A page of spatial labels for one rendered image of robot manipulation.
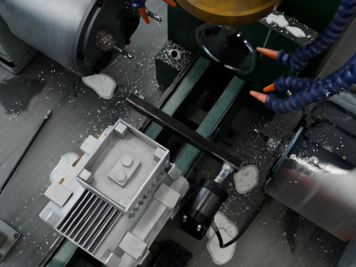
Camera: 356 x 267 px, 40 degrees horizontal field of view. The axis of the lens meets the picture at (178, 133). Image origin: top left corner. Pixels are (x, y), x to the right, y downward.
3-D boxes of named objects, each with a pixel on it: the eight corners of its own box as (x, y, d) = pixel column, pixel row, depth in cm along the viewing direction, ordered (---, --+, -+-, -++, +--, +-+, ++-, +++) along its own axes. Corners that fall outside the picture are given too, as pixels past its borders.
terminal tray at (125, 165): (122, 132, 87) (117, 116, 80) (171, 164, 85) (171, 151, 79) (80, 187, 84) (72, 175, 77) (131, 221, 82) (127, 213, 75)
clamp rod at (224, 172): (224, 162, 93) (225, 159, 91) (233, 168, 92) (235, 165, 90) (202, 197, 90) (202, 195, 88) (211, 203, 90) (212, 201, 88)
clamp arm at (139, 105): (243, 163, 93) (133, 95, 98) (246, 158, 90) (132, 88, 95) (234, 178, 92) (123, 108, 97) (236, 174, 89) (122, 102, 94)
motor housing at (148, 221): (112, 147, 102) (100, 112, 84) (188, 197, 99) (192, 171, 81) (52, 227, 96) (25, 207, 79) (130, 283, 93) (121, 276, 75)
